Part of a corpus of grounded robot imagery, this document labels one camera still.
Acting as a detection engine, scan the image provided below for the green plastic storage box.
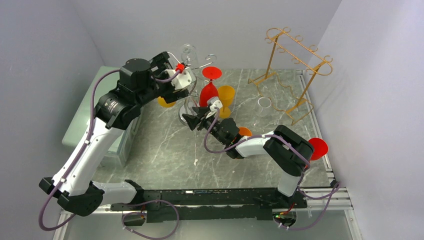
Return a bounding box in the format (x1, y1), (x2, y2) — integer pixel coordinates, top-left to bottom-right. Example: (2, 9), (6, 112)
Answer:
(62, 66), (141, 168)

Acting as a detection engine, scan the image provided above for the gold wine glass rack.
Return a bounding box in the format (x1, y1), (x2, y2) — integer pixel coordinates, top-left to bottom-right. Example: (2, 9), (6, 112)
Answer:
(247, 27), (334, 126)

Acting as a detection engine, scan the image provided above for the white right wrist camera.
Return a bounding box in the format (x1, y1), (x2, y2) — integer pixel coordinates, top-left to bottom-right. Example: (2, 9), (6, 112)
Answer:
(206, 96), (223, 118)

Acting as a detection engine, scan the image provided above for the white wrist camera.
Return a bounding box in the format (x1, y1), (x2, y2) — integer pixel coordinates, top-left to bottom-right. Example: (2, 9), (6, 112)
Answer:
(206, 96), (223, 118)
(165, 63), (196, 90)

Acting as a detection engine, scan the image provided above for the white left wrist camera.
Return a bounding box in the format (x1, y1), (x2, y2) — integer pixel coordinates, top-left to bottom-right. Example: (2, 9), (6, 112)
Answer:
(165, 63), (196, 90)

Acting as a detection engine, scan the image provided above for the red plastic goblet back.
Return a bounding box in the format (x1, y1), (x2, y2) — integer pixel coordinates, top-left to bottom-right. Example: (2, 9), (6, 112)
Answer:
(199, 66), (222, 107)

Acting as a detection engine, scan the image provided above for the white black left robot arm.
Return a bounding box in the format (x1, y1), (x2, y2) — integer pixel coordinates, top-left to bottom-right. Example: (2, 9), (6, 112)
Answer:
(39, 51), (193, 217)

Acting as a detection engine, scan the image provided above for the red plastic goblet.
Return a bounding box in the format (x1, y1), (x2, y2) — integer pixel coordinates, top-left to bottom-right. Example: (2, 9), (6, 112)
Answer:
(308, 137), (329, 161)
(199, 66), (222, 107)

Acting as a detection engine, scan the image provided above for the red plastic goblet lying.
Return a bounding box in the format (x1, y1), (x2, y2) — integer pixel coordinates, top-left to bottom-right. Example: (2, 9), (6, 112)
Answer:
(308, 137), (329, 161)

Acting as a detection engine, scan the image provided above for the orange plastic goblet back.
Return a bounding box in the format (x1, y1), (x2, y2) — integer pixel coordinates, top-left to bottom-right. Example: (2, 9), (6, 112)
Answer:
(217, 85), (236, 119)

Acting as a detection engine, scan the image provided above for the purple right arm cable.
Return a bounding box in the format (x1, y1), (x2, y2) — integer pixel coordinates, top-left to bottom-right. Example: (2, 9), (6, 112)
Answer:
(202, 106), (342, 232)

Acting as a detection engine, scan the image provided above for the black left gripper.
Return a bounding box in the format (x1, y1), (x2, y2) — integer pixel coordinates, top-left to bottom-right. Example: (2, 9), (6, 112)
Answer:
(136, 51), (190, 108)

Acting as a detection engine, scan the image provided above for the aluminium frame rail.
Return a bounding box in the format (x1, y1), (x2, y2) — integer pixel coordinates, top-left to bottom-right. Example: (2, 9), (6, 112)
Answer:
(53, 188), (363, 240)

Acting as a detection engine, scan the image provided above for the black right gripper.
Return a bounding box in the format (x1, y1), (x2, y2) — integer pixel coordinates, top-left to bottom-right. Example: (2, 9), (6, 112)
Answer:
(182, 106), (227, 145)

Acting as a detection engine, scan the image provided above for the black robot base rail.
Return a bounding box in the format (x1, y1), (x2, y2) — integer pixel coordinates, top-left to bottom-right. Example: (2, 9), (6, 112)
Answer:
(110, 187), (307, 223)

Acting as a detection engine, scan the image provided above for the chrome wine glass rack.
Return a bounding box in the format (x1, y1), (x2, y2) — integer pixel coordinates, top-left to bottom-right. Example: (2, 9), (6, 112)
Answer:
(179, 47), (217, 107)

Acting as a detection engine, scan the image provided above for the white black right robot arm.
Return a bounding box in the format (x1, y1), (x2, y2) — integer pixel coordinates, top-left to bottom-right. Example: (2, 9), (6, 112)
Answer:
(181, 107), (315, 208)

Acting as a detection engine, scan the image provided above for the orange plastic goblet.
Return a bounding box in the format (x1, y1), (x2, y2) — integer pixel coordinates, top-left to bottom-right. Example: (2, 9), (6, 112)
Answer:
(238, 127), (253, 137)
(217, 85), (236, 119)
(157, 97), (176, 108)

